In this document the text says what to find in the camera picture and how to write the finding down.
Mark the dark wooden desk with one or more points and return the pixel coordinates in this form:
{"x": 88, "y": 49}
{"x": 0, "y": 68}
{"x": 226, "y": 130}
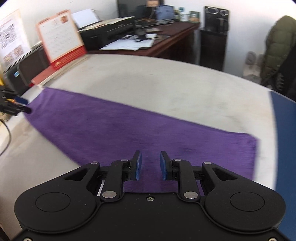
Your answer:
{"x": 177, "y": 41}

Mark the green puffer jacket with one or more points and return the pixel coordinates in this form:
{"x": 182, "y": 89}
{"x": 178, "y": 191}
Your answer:
{"x": 278, "y": 44}

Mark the black water dispenser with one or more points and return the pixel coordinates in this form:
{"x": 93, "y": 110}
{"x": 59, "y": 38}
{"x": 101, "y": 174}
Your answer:
{"x": 214, "y": 37}

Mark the grey slippers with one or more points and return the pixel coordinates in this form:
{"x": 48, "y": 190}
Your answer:
{"x": 252, "y": 67}

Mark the purple towel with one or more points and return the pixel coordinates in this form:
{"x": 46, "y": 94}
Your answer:
{"x": 88, "y": 129}

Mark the blue bag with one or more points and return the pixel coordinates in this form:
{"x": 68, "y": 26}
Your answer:
{"x": 165, "y": 12}

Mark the black printer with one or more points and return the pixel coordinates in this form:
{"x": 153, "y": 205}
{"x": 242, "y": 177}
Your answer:
{"x": 100, "y": 34}

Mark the black computer monitor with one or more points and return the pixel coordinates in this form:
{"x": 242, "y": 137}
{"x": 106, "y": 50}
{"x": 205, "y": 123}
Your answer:
{"x": 136, "y": 8}

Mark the white papers on desk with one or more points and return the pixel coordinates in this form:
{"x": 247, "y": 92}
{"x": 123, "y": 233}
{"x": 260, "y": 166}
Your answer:
{"x": 132, "y": 43}

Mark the red book stack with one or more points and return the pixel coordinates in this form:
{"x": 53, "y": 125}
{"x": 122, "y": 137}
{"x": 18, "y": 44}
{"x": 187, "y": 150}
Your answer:
{"x": 50, "y": 74}

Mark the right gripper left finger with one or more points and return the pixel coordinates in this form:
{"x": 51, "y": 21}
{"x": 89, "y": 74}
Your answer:
{"x": 119, "y": 172}

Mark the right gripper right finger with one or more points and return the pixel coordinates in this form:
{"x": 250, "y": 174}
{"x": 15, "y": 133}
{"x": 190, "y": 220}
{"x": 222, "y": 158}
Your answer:
{"x": 184, "y": 173}

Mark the QR code sign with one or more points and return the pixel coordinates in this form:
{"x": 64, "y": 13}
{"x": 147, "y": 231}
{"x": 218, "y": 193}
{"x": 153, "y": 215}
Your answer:
{"x": 14, "y": 41}

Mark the red desk calendar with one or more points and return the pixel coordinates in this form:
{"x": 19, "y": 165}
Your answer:
{"x": 60, "y": 39}

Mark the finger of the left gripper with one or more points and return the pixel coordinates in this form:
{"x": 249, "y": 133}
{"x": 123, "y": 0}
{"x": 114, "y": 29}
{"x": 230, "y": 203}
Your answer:
{"x": 14, "y": 109}
{"x": 12, "y": 97}

